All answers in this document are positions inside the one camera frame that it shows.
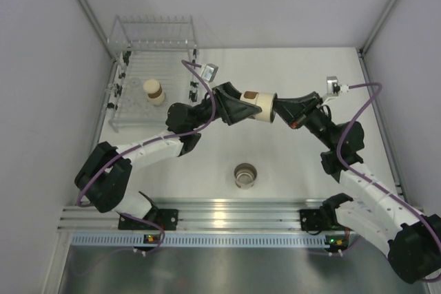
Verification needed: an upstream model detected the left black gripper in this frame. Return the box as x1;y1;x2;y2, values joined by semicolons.
189;82;265;130

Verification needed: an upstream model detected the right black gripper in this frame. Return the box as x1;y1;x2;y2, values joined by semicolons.
269;92;338;150

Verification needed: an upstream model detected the steel cup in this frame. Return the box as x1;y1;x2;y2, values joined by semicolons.
240;91;278;123
143;79;165;106
234;163;257;189

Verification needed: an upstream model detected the steel cup front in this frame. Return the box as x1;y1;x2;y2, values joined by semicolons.
234;163;257;189

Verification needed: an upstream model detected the clear plastic cup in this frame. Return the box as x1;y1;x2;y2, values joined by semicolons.
127;77;141;89
124;98;139;112

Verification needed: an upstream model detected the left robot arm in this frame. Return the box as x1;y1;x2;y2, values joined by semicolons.
74;83;274;229

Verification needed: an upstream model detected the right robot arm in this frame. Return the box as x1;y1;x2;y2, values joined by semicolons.
273;93;440;284

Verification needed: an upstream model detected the clear acrylic dish rack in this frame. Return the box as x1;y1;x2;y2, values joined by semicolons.
107;15;205;132

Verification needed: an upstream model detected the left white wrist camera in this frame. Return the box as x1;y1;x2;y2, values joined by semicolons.
201;63;218;83

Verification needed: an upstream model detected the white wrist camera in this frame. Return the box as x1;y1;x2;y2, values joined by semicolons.
201;63;218;83
327;76;349;96

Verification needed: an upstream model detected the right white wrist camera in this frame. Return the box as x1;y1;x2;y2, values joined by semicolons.
327;76;349;96

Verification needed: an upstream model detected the aluminium mounting rail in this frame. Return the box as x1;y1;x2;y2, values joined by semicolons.
57;198;324;234

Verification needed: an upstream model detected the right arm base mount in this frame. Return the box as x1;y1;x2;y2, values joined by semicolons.
299;209;331;235

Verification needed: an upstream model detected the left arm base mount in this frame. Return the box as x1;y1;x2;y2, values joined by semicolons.
118;208;178;231

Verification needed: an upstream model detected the left aluminium frame post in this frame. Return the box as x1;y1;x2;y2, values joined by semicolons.
76;0;118;63

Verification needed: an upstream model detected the aluminium frame post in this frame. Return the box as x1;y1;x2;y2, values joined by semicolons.
358;0;400;59
76;0;118;63

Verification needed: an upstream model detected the right aluminium frame post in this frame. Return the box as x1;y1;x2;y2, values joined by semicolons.
358;0;400;59

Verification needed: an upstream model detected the white slotted cable duct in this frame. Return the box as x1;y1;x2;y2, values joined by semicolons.
71;233;330;249

